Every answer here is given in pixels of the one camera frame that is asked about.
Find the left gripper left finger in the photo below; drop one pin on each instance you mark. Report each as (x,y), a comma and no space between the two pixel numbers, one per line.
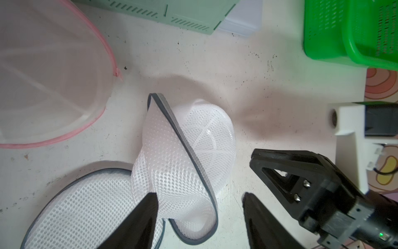
(137,230)

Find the mint green file organizer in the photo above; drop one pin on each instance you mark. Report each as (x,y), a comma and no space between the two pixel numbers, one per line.
(202,16)

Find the grey flat case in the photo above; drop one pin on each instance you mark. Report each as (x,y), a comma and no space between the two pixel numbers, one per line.
(244,19)

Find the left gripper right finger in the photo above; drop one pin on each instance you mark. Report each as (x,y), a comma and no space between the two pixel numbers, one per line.
(263,229)

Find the green plastic basket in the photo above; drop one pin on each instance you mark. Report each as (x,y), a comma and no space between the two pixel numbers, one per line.
(355,33)

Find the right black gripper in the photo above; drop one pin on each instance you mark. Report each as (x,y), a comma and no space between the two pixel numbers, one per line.
(307,186)

